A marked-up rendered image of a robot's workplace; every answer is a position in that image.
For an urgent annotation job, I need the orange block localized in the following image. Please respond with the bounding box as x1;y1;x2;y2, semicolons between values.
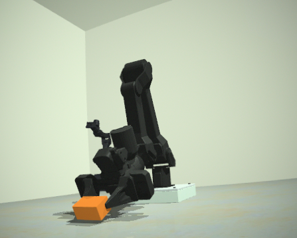
72;195;112;220

